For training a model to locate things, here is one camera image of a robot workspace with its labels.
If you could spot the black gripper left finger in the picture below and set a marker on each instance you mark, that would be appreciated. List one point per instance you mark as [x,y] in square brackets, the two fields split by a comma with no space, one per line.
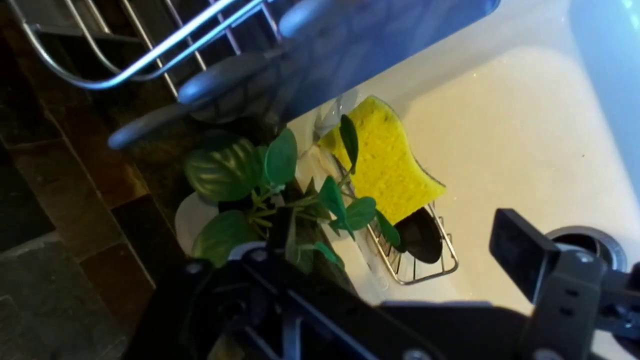
[266,313]

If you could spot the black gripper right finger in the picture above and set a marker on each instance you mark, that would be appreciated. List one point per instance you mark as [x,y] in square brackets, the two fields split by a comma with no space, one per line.
[567,301]

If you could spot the green toy plant white pot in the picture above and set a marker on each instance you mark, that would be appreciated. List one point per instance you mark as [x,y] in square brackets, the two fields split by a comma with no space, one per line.
[223,170]

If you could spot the white kitchen sink basin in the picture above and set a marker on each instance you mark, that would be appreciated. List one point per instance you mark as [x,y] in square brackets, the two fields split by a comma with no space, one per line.
[520,133]

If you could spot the dark round pad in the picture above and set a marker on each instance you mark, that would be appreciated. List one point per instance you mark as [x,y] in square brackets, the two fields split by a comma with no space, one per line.
[420,234]

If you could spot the yellow sponge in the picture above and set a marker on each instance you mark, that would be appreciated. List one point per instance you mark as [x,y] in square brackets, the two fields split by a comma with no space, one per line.
[390,162]

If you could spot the stainless steel dish rack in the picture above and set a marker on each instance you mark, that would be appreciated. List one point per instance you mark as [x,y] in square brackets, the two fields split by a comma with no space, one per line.
[347,47]

